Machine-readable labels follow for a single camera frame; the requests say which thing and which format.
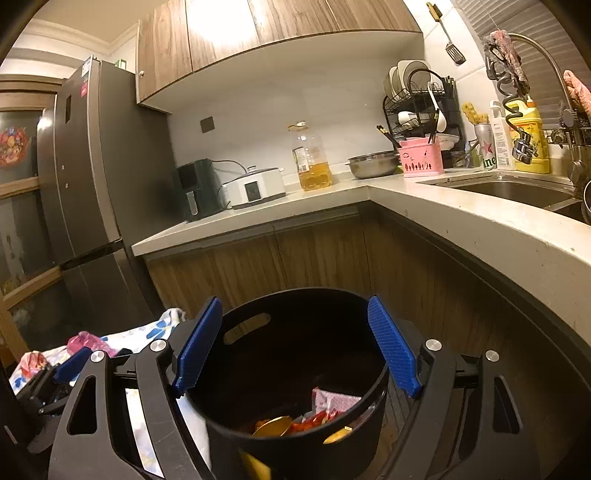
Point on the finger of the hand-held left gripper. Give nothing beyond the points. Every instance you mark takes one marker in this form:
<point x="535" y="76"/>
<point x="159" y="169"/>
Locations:
<point x="71" y="367"/>

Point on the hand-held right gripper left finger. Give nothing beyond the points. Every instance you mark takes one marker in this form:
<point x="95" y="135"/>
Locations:
<point x="198" y="344"/>

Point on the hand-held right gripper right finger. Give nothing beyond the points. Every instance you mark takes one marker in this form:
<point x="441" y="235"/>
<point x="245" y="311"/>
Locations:
<point x="395" y="346"/>

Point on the pink plastic bag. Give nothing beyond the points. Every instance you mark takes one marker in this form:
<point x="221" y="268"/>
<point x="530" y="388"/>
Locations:
<point x="85" y="344"/>

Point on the black trash bin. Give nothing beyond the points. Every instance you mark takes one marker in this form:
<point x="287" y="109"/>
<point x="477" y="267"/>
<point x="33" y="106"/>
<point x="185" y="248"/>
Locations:
<point x="323" y="323"/>

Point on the red white printed plastic bag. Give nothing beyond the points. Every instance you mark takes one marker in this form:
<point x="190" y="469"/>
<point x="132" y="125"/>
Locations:
<point x="334" y="401"/>

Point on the blue floral tablecloth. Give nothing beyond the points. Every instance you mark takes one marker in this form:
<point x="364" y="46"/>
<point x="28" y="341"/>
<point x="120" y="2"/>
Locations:
<point x="157" y="327"/>

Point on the yellow wrapper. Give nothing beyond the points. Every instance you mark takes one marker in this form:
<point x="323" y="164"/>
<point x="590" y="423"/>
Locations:
<point x="338" y="436"/>

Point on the golden round lid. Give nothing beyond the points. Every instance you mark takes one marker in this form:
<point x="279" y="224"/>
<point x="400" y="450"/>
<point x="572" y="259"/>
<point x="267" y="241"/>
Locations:
<point x="272" y="427"/>

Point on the kitchen counter with wooden cabinets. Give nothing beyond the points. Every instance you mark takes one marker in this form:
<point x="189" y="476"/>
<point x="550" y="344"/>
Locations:
<point x="300" y="258"/>

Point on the black air fryer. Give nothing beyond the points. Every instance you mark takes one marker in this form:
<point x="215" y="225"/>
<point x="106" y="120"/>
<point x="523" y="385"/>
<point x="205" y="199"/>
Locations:
<point x="196" y="189"/>

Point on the white electric cooker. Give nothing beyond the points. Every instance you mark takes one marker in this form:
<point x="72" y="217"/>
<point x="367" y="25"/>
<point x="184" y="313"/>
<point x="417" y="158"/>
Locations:
<point x="254" y="187"/>

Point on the steel mixing bowl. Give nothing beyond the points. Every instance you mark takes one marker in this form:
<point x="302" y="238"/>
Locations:
<point x="371" y="166"/>

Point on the grey refrigerator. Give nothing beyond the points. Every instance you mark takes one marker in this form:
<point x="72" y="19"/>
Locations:
<point x="92" y="184"/>

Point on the wooden glass door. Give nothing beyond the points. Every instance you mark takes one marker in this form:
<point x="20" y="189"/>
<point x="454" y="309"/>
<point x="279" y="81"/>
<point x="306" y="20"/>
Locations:
<point x="23" y="187"/>

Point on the pink utensil holder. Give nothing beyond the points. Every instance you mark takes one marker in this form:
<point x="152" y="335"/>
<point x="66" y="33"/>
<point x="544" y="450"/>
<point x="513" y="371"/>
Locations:
<point x="421" y="159"/>

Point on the cooking oil bottle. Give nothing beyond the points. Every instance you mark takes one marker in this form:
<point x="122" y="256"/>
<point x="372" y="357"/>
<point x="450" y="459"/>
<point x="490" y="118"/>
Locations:
<point x="314" y="175"/>

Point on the steel kitchen sink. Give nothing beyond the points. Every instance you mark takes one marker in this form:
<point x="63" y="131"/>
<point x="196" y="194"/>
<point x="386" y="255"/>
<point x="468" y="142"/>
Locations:
<point x="508" y="189"/>

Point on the green silver drink can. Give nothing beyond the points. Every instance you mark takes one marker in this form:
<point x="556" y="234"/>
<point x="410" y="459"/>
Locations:
<point x="484" y="147"/>

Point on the white bowl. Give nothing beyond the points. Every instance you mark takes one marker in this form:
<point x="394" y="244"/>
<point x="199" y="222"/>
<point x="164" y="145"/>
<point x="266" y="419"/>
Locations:
<point x="408" y="118"/>

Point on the red round door decoration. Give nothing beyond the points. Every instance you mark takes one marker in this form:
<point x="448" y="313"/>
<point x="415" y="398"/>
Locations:
<point x="14" y="145"/>

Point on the white pump bottle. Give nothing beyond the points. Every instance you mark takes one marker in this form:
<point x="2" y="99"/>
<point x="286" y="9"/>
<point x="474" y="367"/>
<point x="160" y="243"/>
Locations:
<point x="501" y="143"/>

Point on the white ladle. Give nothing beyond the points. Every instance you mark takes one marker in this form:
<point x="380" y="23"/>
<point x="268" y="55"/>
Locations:
<point x="438" y="121"/>

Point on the steel spring faucet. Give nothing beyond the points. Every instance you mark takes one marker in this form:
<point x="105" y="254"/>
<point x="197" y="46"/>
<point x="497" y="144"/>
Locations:
<point x="521" y="147"/>

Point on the black dish rack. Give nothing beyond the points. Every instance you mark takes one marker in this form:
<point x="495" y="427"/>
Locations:
<point x="450" y="106"/>

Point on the yellow detergent bottle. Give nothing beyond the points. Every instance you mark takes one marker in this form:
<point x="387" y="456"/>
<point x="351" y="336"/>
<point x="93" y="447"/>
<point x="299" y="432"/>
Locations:
<point x="533" y="134"/>

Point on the white plate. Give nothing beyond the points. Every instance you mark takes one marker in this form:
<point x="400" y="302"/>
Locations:
<point x="413" y="71"/>
<point x="393" y="83"/>

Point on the hanging metal spatula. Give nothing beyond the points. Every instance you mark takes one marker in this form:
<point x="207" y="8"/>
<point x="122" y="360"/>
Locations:
<point x="455" y="53"/>

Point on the dark cloth on faucet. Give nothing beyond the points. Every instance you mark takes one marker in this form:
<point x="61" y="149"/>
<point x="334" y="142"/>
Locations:
<point x="505" y="55"/>

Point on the pink cloth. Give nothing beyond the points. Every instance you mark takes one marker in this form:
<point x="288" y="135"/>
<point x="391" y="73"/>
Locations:
<point x="577" y="90"/>

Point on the window blinds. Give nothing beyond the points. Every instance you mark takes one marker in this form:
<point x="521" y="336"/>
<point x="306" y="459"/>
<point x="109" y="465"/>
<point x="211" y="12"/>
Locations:
<point x="521" y="18"/>

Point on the dark wall socket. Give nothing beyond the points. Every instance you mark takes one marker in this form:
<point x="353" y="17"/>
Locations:
<point x="207" y="124"/>

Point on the wooden wall cabinets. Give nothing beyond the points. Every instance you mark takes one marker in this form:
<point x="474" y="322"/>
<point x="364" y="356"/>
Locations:
<point x="231" y="32"/>

